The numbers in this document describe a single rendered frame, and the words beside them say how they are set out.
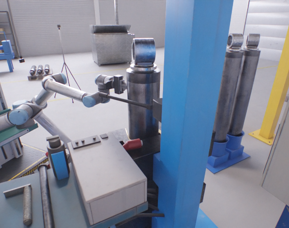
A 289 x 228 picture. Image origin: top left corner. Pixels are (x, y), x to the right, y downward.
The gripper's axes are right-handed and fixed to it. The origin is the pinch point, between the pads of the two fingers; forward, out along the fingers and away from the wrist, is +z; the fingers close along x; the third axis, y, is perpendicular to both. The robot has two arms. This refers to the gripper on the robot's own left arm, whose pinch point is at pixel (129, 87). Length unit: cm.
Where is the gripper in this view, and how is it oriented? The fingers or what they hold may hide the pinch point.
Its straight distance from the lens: 135.6
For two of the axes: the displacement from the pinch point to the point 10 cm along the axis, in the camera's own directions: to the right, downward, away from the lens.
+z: 7.7, 2.7, -5.8
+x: 0.0, 9.1, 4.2
